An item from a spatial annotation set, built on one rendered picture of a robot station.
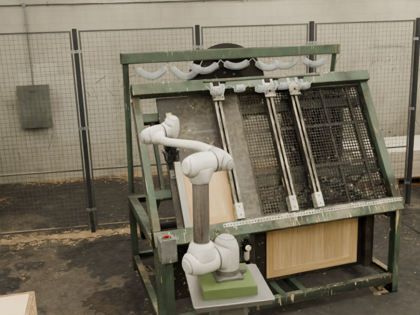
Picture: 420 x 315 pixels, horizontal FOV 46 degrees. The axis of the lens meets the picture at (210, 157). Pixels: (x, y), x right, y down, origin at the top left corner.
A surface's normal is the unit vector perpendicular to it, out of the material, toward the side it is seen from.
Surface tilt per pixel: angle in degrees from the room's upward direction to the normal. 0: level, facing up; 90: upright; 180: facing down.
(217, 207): 60
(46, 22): 90
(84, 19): 90
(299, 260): 90
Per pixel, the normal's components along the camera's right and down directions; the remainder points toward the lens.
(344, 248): 0.30, 0.22
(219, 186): 0.25, -0.30
